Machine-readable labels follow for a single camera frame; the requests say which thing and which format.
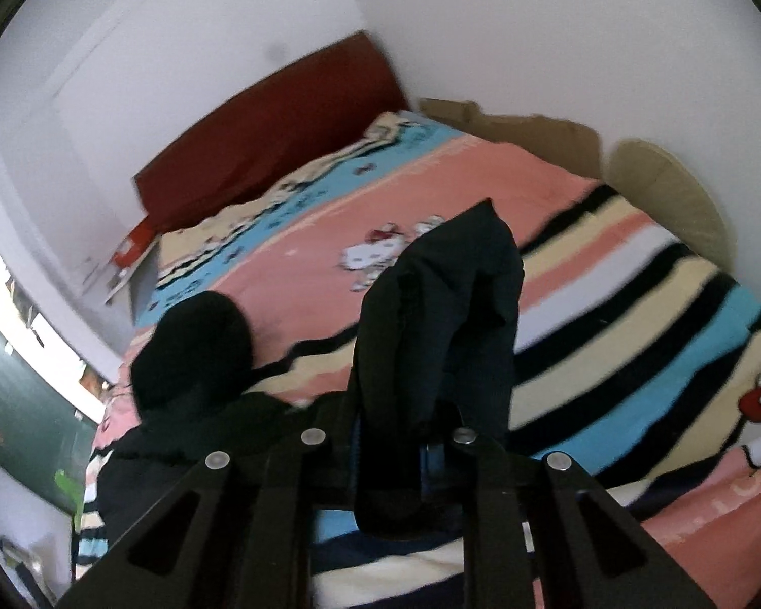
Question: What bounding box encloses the green metal door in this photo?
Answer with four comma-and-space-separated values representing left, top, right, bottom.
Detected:
0, 333, 96, 514

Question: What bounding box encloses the pink Hello Kitty blanket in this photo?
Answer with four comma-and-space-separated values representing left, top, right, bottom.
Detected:
75, 112, 761, 607

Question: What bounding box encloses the green plastic stool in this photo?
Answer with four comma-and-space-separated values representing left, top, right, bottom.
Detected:
53, 469, 85, 532

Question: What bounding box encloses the brown cardboard sheet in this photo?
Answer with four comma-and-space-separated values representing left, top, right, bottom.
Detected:
419, 99, 602, 179

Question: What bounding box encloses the black hooded winter coat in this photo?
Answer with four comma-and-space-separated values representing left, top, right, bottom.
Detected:
97, 201, 525, 542

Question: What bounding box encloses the grey wall shelf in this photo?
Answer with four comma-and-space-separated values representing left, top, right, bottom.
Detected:
104, 241, 159, 326

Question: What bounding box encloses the dark red headboard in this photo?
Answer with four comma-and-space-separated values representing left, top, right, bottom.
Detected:
134, 31, 409, 234

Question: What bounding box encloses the red box on shelf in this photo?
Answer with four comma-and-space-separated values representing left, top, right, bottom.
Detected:
111, 217, 156, 269

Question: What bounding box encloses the beige woven hand fan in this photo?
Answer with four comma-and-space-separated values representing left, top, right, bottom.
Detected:
603, 138, 734, 272

